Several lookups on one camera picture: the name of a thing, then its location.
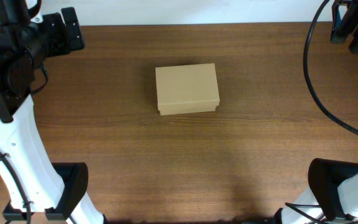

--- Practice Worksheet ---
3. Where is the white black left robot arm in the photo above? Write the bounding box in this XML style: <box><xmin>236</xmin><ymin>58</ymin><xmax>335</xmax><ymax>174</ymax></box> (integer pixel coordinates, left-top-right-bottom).
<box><xmin>0</xmin><ymin>0</ymin><xmax>107</xmax><ymax>223</ymax></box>

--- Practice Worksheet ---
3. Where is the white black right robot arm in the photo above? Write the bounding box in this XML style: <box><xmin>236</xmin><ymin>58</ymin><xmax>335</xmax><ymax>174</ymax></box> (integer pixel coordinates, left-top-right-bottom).
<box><xmin>261</xmin><ymin>0</ymin><xmax>358</xmax><ymax>224</ymax></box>

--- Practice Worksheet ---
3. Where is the brown cardboard box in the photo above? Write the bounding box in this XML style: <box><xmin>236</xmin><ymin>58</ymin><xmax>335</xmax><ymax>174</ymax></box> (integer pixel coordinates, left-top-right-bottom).
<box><xmin>155</xmin><ymin>63</ymin><xmax>220</xmax><ymax>116</ymax></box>

